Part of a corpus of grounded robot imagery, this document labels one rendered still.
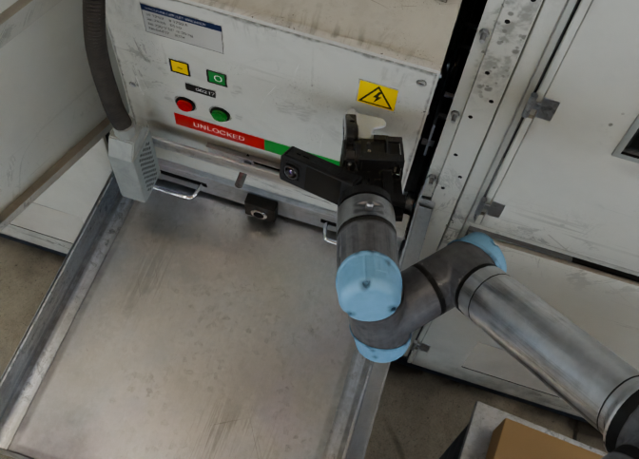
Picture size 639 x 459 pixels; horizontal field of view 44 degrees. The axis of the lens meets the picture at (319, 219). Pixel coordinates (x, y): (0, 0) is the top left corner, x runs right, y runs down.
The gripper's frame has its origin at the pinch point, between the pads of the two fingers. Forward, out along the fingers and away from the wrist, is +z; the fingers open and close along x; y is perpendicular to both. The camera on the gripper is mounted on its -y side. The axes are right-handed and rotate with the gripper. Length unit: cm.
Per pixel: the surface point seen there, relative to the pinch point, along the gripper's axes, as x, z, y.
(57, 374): -46, -17, -45
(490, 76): 2.5, 8.8, 22.1
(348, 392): -45.6, -17.5, 4.5
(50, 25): -1, 21, -48
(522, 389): -106, 25, 58
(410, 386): -118, 32, 30
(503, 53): 7.7, 7.3, 22.7
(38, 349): -44, -13, -49
